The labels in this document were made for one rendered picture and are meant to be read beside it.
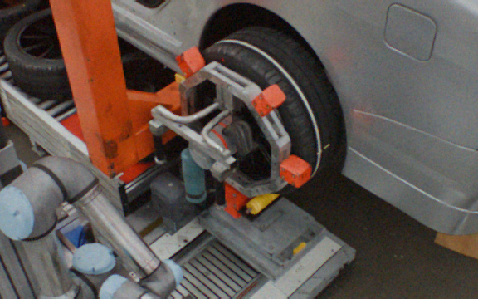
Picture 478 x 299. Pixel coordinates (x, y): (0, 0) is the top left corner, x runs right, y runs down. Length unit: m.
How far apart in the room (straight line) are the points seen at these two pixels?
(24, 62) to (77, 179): 2.13
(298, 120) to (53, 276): 1.02
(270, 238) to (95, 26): 1.24
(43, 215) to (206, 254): 1.63
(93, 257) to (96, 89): 0.84
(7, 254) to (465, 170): 1.39
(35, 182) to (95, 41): 0.98
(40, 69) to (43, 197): 2.12
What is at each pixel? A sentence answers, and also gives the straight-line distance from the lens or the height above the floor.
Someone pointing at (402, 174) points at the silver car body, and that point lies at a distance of 2.28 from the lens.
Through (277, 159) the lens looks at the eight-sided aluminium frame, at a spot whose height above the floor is 0.90.
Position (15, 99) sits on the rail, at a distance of 3.65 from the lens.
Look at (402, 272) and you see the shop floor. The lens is 3.17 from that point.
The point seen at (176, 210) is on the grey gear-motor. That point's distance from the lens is 2.92.
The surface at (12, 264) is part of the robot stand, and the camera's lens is 1.94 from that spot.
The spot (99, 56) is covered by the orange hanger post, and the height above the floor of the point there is 1.14.
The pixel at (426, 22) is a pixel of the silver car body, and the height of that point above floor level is 1.53.
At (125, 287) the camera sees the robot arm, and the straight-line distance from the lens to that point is 1.56.
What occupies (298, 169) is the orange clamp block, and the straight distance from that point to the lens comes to 2.30.
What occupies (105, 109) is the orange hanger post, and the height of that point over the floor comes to 0.90.
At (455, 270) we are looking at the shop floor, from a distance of 3.25.
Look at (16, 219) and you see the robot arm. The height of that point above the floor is 1.43.
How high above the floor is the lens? 2.52
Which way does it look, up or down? 44 degrees down
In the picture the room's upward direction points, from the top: 2 degrees counter-clockwise
